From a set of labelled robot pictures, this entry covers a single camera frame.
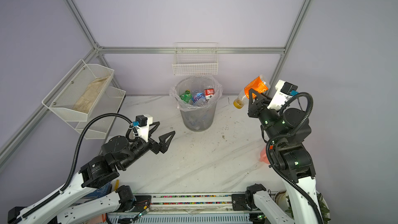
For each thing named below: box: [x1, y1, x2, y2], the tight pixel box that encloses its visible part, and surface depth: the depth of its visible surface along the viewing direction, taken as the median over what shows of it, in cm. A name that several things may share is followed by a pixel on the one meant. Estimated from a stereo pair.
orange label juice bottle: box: [233, 74, 271, 109], surface depth 56 cm
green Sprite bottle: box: [179, 89, 193, 104], surface depth 93 cm
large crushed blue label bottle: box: [191, 92, 208, 107], surface depth 93 cm
